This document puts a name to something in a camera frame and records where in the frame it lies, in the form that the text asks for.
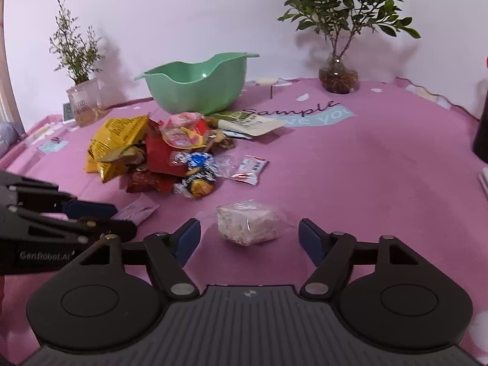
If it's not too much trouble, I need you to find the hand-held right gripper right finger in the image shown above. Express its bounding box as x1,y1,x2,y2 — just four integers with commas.
298,218,422,300

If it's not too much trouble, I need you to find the beige curtain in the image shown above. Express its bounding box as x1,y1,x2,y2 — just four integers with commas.
0,23,23,132

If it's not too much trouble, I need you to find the red brown snack packet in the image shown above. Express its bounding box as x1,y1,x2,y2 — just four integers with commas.
126,168,176,195

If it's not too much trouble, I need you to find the green plastic bowl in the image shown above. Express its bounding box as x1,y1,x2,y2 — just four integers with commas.
134,51,260,116

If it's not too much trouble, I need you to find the long red snack packet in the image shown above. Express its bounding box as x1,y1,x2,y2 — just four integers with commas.
145,118,187,178

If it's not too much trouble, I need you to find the green white snack packet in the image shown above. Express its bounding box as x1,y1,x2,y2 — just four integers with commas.
208,110,285,138

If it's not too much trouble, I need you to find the small plant in glass vase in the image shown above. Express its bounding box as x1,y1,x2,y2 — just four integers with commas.
49,0,105,127

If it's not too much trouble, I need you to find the pale pink sachet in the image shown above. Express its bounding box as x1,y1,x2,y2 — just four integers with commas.
111,192,161,225

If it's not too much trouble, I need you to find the dark cylindrical object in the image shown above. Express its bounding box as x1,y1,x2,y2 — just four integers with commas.
473,84,488,161

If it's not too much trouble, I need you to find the round pink snack packet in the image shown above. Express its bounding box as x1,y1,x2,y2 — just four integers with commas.
160,112,203,130

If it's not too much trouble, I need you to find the small orange snack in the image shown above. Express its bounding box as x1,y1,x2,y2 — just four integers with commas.
173,173,216,199

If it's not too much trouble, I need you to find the clear white nougat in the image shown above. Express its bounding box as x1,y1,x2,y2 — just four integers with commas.
202,199,286,247

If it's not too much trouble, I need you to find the white red small packet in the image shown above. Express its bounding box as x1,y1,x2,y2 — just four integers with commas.
230,155,270,186

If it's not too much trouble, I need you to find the grey blue cloth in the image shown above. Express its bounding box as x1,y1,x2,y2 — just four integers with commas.
0,121,25,158

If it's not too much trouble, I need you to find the leafy plant in round vase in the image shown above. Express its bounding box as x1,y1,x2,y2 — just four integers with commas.
278,0,422,94

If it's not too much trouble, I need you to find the pink yellow snack packet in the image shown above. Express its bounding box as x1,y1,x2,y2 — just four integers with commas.
160,127,208,149

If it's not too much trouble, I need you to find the pink printed tablecloth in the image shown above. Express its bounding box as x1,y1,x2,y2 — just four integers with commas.
0,77,488,366

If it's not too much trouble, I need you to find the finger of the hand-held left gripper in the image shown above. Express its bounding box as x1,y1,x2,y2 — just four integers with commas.
0,213,138,242
0,170,119,220

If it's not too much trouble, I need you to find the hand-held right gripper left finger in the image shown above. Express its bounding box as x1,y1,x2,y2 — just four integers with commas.
78,218,201,300

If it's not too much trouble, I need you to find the clear mixed nuts packet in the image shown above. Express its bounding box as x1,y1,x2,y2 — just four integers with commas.
206,130,235,153

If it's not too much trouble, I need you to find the blue foil chocolate ball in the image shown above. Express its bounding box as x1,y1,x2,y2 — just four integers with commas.
171,152,231,179

